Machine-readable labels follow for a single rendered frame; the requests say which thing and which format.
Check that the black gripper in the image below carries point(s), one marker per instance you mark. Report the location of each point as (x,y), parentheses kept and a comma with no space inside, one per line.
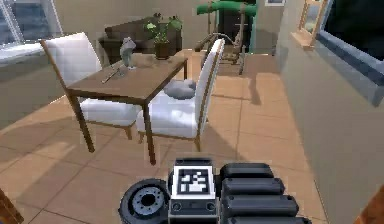
(145,201)

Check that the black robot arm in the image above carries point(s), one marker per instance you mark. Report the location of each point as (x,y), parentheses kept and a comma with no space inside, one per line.
(246,196)

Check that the white cushioned wooden chair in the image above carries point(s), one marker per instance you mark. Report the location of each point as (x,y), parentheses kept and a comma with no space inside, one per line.
(75,66)
(186,110)

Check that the grey spray bottle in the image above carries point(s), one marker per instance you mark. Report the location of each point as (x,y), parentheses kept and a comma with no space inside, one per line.
(127,53)

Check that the grey round cushion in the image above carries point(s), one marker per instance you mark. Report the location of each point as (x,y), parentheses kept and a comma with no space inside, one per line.
(180,89)

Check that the brown wooden table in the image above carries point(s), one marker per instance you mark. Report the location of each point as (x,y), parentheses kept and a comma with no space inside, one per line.
(133,81)

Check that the grey metal cutlery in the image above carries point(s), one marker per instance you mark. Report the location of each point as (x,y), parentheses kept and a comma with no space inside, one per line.
(111,75)

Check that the dark brown sofa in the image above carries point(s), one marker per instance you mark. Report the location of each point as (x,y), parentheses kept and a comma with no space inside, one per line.
(133,36)

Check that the green house plant in pot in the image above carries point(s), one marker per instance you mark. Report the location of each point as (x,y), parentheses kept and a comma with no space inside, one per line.
(162,35)

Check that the green leafy plant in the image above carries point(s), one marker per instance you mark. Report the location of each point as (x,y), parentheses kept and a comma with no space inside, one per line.
(226,8)

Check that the wooden framed mirror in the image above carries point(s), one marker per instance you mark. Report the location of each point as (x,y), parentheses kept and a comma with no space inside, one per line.
(310,21)

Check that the glass window with white frame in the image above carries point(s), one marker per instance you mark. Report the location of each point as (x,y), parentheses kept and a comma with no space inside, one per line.
(23,25)

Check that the white framed wall picture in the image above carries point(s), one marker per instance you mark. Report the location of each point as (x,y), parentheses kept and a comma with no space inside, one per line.
(275,2)

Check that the dark window with blue frame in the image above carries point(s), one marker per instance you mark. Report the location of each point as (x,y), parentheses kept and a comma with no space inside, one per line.
(356,36)

